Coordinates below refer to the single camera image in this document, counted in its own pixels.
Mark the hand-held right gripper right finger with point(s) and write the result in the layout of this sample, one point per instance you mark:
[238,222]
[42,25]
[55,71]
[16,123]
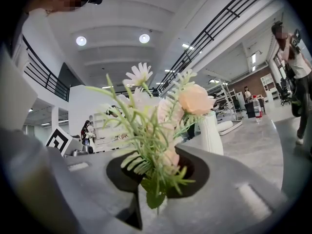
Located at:
[219,184]

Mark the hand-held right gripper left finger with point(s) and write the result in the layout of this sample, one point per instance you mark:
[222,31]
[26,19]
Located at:
[97,184]

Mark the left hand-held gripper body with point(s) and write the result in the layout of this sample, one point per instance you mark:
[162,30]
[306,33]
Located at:
[57,140]

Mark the white ribbed vase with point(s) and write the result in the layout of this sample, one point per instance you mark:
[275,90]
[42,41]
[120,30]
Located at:
[210,135]

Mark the pink artificial flowers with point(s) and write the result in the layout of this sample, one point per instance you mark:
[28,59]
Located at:
[195,100]

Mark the white oval dish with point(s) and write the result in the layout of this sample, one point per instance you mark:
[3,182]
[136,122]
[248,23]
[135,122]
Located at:
[225,126]

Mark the curved black balcony railing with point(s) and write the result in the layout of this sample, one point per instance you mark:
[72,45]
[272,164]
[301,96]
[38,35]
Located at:
[50,82]

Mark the white tray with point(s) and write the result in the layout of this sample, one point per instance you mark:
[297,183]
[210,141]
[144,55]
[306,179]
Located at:
[237,124]

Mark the person's grey hoodie torso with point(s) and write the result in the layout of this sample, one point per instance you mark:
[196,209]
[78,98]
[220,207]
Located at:
[14,94]

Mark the black fabric chair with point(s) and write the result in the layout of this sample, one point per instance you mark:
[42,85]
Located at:
[249,111]

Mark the red cap plastic bottle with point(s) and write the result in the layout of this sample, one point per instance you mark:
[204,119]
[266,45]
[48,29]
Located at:
[257,111]

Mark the white metal shelving rack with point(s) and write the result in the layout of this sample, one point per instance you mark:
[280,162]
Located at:
[226,91]

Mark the round ceiling light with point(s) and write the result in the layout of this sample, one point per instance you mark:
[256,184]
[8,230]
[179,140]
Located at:
[81,40]
[144,38]

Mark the white display cabinet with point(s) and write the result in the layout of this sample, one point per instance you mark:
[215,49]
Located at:
[267,82]

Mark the black office chair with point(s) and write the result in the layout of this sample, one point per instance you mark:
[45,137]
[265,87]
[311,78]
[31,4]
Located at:
[284,91]

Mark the long black balcony railing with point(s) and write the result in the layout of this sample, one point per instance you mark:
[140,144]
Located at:
[207,34]

